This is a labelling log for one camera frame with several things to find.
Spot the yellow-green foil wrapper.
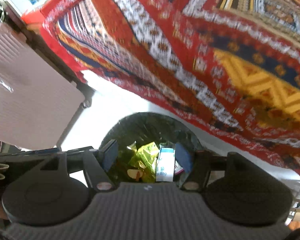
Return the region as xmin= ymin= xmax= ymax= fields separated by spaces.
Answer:
xmin=115 ymin=141 xmax=159 ymax=183

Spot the bread slice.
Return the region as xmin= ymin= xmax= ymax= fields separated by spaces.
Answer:
xmin=127 ymin=169 xmax=143 ymax=181

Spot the white pink snack wrapper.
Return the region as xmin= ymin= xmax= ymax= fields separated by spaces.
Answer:
xmin=156 ymin=147 xmax=184 ymax=182

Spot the red patterned tablecloth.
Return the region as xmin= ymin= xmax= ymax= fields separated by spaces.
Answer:
xmin=39 ymin=0 xmax=300 ymax=188

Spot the black trash bin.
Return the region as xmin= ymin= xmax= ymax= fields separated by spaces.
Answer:
xmin=101 ymin=112 xmax=204 ymax=185

